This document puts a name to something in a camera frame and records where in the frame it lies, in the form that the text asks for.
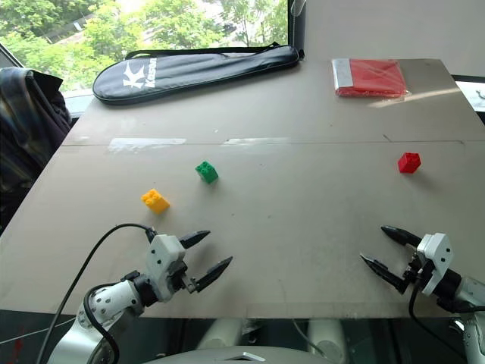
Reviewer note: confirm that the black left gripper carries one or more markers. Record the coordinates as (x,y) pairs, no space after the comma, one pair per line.
(178,278)

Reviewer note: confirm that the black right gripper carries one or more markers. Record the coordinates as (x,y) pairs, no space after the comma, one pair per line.
(417,271)

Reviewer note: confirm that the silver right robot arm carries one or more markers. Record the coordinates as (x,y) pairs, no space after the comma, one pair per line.
(468,303)

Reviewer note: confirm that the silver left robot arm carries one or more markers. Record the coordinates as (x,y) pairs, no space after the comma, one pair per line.
(110,303)

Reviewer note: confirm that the yellow toy brick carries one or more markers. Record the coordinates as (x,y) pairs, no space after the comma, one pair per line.
(155,201)

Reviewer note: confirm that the green toy brick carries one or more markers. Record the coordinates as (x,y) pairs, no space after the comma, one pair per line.
(207,172)

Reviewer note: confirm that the red toy brick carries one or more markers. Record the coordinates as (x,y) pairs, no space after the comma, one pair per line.
(409,163)

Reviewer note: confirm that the silver robot torso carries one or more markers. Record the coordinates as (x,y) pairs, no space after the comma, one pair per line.
(242,354)

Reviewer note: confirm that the clear tape strip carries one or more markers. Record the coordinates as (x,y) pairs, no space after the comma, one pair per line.
(146,145)

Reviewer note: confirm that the red packet with white strip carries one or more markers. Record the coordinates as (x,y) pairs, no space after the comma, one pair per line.
(373,77)

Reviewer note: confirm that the white side desk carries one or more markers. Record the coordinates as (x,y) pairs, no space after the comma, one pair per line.
(473,95)

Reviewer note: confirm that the black racket bag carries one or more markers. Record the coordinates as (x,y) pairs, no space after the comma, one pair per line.
(189,74)

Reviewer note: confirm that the dark plaid jacket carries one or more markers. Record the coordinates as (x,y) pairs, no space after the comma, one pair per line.
(30,125)

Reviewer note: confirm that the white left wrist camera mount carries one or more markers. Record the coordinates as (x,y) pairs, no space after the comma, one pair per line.
(163,258)

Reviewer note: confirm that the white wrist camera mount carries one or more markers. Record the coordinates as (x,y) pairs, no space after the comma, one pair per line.
(435,258)
(163,258)

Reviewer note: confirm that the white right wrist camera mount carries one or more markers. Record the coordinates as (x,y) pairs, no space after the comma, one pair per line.
(435,258)

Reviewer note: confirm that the black window post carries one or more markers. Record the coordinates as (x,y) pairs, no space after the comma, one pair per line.
(296,26)

